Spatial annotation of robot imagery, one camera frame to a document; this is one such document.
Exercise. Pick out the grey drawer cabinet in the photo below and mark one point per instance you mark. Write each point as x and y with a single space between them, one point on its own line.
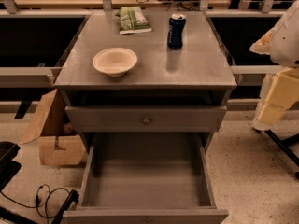
195 75

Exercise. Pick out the grey top drawer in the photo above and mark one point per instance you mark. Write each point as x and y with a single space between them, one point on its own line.
146 118

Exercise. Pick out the brown cardboard box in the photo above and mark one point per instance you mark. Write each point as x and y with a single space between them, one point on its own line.
56 138

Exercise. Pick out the blue soda can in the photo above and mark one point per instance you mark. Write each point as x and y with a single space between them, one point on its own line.
176 25

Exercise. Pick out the grey drawer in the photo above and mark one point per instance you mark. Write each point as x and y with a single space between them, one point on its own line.
146 178
146 118

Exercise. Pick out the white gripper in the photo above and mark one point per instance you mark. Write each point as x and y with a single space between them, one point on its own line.
286 42

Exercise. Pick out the green snack bag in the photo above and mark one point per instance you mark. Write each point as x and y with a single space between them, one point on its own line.
132 21

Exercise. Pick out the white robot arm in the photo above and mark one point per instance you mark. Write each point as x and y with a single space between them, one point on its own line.
281 43

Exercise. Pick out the white paper bowl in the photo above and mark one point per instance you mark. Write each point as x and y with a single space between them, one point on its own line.
114 62

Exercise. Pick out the black stand leg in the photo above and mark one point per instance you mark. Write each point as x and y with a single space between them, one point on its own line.
71 198

